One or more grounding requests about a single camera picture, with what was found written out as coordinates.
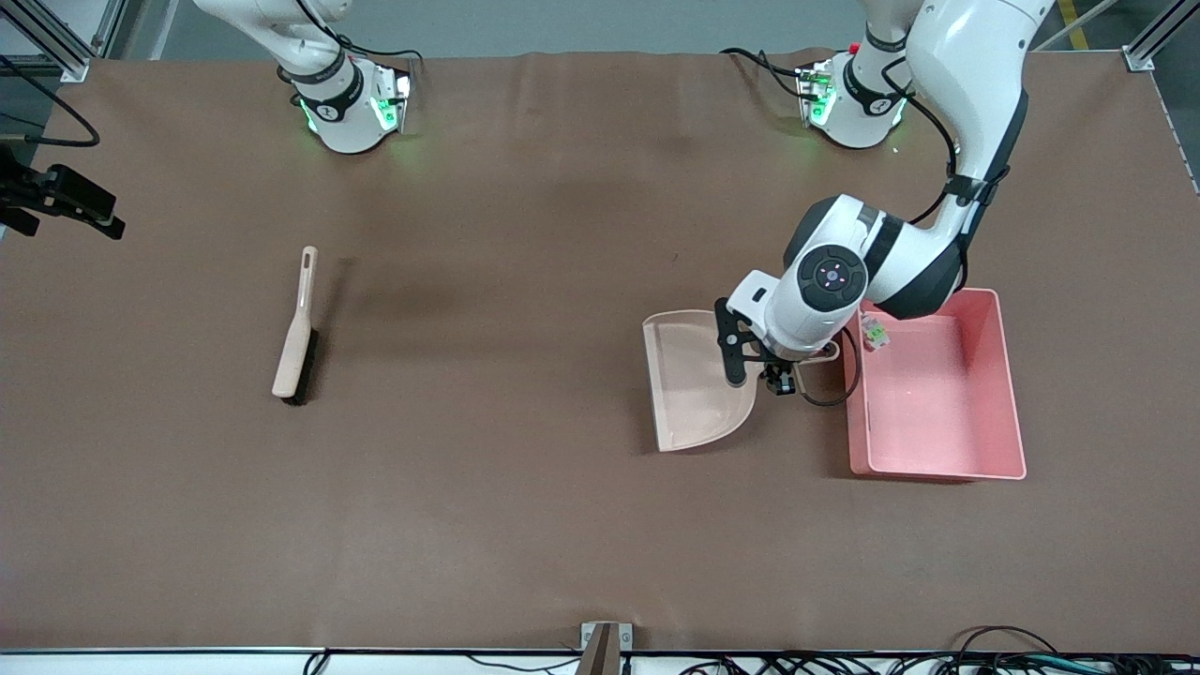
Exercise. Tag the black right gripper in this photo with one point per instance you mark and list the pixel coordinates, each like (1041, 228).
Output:
(58, 189)

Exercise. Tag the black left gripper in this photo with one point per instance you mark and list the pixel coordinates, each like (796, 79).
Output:
(777, 374)

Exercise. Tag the beige plastic dustpan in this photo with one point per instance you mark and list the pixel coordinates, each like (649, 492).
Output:
(689, 394)

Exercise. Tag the white orange electronic component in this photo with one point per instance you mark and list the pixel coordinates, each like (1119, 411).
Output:
(875, 333)

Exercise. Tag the beige hand brush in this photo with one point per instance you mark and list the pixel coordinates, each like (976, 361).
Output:
(292, 361)

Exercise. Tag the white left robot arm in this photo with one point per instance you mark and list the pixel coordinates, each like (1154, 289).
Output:
(975, 84)

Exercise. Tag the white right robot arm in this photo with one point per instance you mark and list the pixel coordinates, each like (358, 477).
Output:
(337, 103)

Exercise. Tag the pink plastic bin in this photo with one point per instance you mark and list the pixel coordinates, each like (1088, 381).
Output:
(937, 422)

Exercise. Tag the brown angled bar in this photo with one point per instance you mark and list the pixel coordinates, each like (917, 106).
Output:
(598, 656)

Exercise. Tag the brown table mat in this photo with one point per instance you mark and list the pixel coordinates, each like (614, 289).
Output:
(469, 525)

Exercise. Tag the aluminium frame profile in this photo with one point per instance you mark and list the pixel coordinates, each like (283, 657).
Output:
(1139, 58)
(70, 67)

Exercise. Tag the grey metal bracket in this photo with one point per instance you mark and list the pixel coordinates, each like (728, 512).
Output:
(625, 636)

